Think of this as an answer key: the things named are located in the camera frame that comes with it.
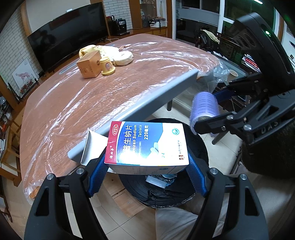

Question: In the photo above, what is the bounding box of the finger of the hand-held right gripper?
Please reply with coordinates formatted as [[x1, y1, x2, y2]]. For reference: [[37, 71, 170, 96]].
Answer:
[[212, 73, 271, 104], [195, 91, 295, 145]]

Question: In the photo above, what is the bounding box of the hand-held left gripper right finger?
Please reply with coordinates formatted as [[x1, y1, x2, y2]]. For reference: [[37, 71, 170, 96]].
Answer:
[[186, 153, 269, 240]]

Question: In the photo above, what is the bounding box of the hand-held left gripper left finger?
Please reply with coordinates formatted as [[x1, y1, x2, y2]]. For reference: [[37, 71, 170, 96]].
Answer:
[[24, 153, 109, 240]]

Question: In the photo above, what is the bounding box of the purple hair roller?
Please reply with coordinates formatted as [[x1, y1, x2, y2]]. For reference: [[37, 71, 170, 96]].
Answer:
[[189, 91, 217, 135]]

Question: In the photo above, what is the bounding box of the black trash bin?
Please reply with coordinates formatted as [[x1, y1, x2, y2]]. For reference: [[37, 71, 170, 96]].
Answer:
[[116, 118, 210, 209]]

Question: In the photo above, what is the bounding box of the white and blue medicine box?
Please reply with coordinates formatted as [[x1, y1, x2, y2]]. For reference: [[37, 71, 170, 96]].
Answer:
[[81, 121, 190, 175]]

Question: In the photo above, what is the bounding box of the stack of magazines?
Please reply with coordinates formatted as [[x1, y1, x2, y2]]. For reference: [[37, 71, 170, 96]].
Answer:
[[242, 54, 262, 71]]

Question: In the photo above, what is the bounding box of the clear blister pack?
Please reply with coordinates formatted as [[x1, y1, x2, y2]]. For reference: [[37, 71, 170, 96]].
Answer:
[[145, 175, 167, 188]]

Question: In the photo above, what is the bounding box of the dark wooden chair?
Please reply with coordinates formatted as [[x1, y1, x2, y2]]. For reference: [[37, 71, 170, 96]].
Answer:
[[195, 29, 242, 58]]

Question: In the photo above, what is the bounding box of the person's leg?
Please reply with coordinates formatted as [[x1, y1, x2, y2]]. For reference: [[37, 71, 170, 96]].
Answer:
[[155, 196, 231, 240]]

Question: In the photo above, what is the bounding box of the round cream wrapped cake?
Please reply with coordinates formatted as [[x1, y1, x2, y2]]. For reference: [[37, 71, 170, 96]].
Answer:
[[114, 51, 133, 66]]

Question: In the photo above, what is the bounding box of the yellow cartoon cup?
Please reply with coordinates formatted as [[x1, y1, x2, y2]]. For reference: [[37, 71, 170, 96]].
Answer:
[[100, 56, 116, 76]]

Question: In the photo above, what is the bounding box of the tan cardboard box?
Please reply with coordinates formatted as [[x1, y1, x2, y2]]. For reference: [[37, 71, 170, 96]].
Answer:
[[77, 51, 102, 79]]

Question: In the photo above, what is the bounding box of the framed red flower picture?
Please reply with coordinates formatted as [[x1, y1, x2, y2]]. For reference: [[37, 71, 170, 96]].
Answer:
[[17, 78, 38, 97]]

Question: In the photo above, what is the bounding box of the black coffee machine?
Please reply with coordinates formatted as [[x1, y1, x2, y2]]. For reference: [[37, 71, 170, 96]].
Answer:
[[115, 18, 127, 35]]

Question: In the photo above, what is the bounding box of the giraffe drawing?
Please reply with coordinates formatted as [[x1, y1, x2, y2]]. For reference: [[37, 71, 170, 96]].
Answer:
[[13, 59, 35, 87]]

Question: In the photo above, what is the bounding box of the yellow paper bag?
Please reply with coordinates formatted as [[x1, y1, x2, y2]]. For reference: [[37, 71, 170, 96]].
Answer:
[[79, 45, 120, 63]]

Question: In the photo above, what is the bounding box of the black flat television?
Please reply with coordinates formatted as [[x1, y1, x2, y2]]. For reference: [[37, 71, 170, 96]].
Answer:
[[28, 2, 109, 74]]

